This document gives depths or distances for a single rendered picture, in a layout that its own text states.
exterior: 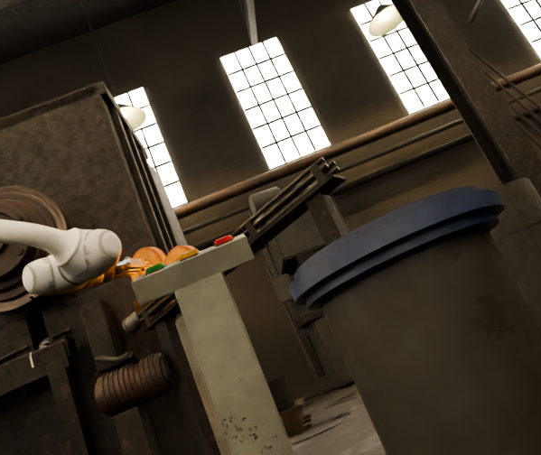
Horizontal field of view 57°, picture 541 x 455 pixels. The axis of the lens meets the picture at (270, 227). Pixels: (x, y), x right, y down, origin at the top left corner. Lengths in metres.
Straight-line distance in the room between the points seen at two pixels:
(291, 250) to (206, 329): 4.97
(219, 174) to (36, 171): 6.47
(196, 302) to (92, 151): 1.33
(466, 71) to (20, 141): 4.18
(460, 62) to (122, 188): 4.03
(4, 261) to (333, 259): 1.47
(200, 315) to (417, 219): 0.51
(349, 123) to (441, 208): 8.36
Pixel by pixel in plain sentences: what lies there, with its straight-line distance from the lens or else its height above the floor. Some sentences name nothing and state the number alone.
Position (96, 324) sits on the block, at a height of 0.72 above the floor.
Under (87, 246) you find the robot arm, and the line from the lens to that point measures 1.28.
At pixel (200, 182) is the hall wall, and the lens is 8.54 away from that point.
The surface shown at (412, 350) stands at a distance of 0.61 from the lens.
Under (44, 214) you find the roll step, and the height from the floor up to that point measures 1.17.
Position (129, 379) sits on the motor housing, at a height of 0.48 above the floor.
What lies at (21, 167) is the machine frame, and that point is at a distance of 2.29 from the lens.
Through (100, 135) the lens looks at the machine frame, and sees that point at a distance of 2.22.
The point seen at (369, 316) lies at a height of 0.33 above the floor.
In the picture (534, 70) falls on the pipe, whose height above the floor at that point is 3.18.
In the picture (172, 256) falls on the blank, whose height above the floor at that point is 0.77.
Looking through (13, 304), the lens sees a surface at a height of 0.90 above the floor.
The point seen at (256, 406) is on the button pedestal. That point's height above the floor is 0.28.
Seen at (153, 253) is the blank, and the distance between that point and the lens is 1.63.
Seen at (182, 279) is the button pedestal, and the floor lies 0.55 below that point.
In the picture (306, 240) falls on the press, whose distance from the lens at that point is 5.97.
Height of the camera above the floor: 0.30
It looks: 17 degrees up
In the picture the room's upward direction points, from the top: 23 degrees counter-clockwise
